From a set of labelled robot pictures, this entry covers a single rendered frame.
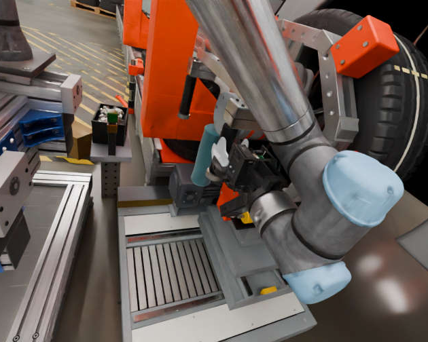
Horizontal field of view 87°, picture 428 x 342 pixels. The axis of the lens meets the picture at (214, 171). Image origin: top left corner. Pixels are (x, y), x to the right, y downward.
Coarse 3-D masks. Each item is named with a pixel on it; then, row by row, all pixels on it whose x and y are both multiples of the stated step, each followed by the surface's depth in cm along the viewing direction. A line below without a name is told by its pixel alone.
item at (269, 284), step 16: (208, 224) 126; (208, 240) 118; (224, 256) 112; (224, 272) 103; (272, 272) 110; (224, 288) 102; (240, 288) 99; (256, 288) 103; (272, 288) 102; (288, 288) 106; (240, 304) 97
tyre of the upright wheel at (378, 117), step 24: (312, 24) 66; (336, 24) 59; (408, 48) 57; (384, 72) 49; (408, 72) 52; (360, 96) 54; (384, 96) 49; (408, 96) 51; (360, 120) 54; (384, 120) 49; (408, 120) 52; (240, 144) 101; (360, 144) 53; (384, 144) 51; (408, 168) 60
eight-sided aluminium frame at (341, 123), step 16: (288, 32) 63; (304, 32) 59; (320, 32) 54; (320, 48) 54; (320, 64) 54; (336, 80) 50; (352, 80) 53; (336, 96) 50; (352, 96) 52; (336, 112) 50; (352, 112) 51; (336, 128) 50; (352, 128) 51; (336, 144) 52; (288, 192) 63
